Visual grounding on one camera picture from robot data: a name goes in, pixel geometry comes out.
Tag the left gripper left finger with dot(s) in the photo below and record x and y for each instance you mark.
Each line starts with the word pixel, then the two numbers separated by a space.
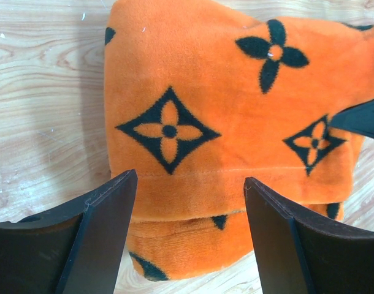
pixel 75 247

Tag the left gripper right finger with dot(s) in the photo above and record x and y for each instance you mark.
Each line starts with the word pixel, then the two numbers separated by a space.
pixel 300 251

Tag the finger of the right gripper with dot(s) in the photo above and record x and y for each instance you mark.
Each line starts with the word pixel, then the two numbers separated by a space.
pixel 358 119

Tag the orange patterned pillowcase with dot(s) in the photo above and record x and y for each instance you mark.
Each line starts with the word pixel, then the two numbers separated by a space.
pixel 198 97

